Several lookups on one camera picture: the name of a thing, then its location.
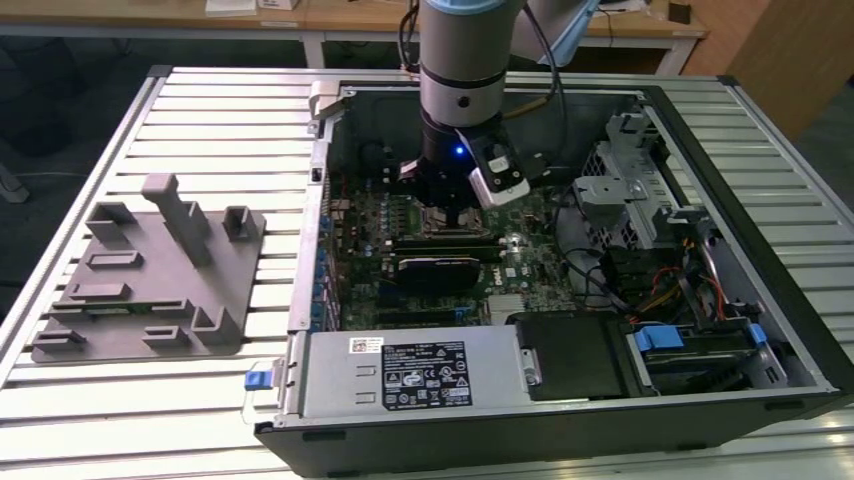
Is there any brass-coloured cable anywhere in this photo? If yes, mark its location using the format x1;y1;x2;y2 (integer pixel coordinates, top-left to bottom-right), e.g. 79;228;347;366
499;94;554;121

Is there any hard disk in blue carrier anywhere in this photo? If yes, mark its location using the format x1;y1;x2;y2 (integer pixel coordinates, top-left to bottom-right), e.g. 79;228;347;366
626;322;769;396

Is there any green motherboard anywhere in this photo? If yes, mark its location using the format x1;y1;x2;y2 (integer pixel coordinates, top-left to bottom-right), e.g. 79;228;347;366
319;169;582;331

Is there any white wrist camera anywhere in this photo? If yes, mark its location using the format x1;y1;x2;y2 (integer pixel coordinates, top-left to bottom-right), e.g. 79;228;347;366
466;129;532;209

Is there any grey floor stand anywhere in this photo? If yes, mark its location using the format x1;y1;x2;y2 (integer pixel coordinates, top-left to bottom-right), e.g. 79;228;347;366
0;162;32;205

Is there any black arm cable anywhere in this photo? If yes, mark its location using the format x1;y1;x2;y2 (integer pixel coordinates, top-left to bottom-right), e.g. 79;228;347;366
519;2;568;126

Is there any wooden desk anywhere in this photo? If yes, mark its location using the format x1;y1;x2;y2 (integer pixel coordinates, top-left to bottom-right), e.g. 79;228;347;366
0;0;709;66

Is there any black open PC case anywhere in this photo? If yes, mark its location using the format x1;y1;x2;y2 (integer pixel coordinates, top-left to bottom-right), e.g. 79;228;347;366
252;74;854;479

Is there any yellow wire bundle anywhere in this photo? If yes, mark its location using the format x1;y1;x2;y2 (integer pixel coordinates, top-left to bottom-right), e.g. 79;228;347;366
639;267;689;314

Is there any black RAM slot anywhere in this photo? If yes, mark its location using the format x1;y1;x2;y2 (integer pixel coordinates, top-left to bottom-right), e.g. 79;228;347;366
396;247;502;262
392;237;499;251

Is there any silver drive cage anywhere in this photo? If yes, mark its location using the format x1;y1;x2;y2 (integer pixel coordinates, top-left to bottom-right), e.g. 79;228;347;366
570;112;713;251

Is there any grey parts rack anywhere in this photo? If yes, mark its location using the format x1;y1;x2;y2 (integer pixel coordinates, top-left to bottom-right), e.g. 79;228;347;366
29;173;268;366

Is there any black plastic shroud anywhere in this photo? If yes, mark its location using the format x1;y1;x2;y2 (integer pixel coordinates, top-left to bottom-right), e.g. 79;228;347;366
512;309;646;401

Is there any grey power supply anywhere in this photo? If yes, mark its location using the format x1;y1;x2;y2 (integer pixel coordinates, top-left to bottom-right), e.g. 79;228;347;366
292;327;535;419

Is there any grey case bracket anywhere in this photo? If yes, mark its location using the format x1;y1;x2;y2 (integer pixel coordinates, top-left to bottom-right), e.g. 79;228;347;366
308;79;343;135

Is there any orange wire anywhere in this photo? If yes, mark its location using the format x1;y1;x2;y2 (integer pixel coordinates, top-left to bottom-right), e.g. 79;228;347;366
703;274;730;322

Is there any black graphics card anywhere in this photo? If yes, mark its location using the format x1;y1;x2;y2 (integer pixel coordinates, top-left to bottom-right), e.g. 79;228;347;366
396;254;482;292

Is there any small silver heatsink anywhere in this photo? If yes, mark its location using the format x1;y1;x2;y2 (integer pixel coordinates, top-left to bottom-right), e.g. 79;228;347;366
488;294;530;325

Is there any wooden cabinet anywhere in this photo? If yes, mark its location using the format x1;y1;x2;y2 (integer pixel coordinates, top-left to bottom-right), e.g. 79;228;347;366
679;0;854;146

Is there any green RAM stick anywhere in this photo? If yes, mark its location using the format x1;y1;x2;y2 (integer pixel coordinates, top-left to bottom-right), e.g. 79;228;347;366
79;303;155;317

